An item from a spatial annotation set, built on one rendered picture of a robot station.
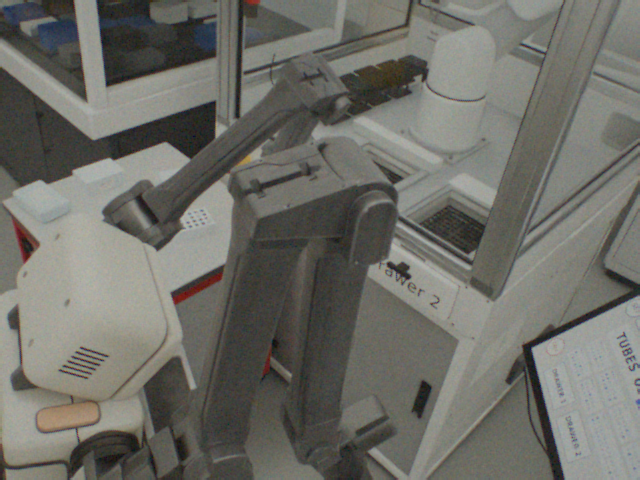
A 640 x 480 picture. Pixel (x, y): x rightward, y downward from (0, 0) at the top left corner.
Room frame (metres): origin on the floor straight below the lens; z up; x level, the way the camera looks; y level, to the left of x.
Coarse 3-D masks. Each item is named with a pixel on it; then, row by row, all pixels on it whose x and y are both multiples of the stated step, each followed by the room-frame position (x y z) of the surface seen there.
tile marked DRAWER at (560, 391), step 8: (552, 368) 0.81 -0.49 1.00; (560, 368) 0.80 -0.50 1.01; (544, 376) 0.80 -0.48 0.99; (552, 376) 0.79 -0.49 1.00; (560, 376) 0.79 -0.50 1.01; (568, 376) 0.78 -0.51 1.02; (552, 384) 0.78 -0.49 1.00; (560, 384) 0.77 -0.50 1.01; (568, 384) 0.76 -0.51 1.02; (552, 392) 0.76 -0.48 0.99; (560, 392) 0.75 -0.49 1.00; (568, 392) 0.75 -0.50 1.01; (552, 400) 0.74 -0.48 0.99; (560, 400) 0.74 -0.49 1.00; (568, 400) 0.73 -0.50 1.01; (552, 408) 0.73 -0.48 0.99
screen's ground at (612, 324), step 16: (592, 320) 0.88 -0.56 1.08; (608, 320) 0.86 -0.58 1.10; (624, 320) 0.84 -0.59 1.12; (576, 336) 0.86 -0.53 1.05; (592, 336) 0.84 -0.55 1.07; (608, 336) 0.83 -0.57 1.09; (624, 336) 0.81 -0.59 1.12; (544, 352) 0.86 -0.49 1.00; (624, 352) 0.78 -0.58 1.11; (544, 368) 0.82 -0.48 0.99; (624, 368) 0.75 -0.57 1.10; (544, 384) 0.78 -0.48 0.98; (624, 384) 0.72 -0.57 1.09; (576, 400) 0.72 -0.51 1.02; (560, 448) 0.64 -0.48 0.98; (592, 448) 0.62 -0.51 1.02; (576, 464) 0.60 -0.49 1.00; (592, 464) 0.60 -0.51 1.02
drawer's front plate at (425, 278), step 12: (396, 252) 1.20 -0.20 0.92; (396, 264) 1.19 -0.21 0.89; (408, 264) 1.17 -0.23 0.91; (420, 264) 1.16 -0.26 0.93; (384, 276) 1.21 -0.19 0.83; (420, 276) 1.15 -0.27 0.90; (432, 276) 1.13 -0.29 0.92; (420, 288) 1.14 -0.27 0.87; (432, 288) 1.12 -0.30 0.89; (444, 288) 1.10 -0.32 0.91; (456, 288) 1.09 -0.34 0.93; (420, 300) 1.13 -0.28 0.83; (432, 300) 1.11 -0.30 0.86; (444, 300) 1.10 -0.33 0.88; (432, 312) 1.11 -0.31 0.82; (444, 312) 1.09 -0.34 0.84
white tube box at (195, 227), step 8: (200, 208) 1.43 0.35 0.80; (192, 216) 1.39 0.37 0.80; (200, 216) 1.39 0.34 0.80; (208, 216) 1.40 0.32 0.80; (184, 224) 1.35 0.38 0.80; (192, 224) 1.35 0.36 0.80; (200, 224) 1.36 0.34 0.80; (208, 224) 1.36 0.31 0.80; (184, 232) 1.32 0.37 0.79; (192, 232) 1.33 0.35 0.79; (200, 232) 1.35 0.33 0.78; (208, 232) 1.36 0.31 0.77; (176, 240) 1.30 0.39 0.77; (184, 240) 1.32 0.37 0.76
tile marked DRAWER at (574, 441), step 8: (560, 416) 0.70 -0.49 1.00; (568, 416) 0.70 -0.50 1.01; (576, 416) 0.69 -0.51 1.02; (560, 424) 0.69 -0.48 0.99; (568, 424) 0.68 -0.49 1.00; (576, 424) 0.68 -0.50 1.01; (560, 432) 0.67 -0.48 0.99; (568, 432) 0.67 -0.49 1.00; (576, 432) 0.66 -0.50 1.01; (584, 432) 0.66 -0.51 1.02; (568, 440) 0.65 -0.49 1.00; (576, 440) 0.65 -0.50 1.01; (584, 440) 0.64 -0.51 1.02; (568, 448) 0.64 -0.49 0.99; (576, 448) 0.63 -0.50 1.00; (584, 448) 0.63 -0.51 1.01; (568, 456) 0.62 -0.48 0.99; (576, 456) 0.62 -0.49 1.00; (584, 456) 0.61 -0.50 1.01
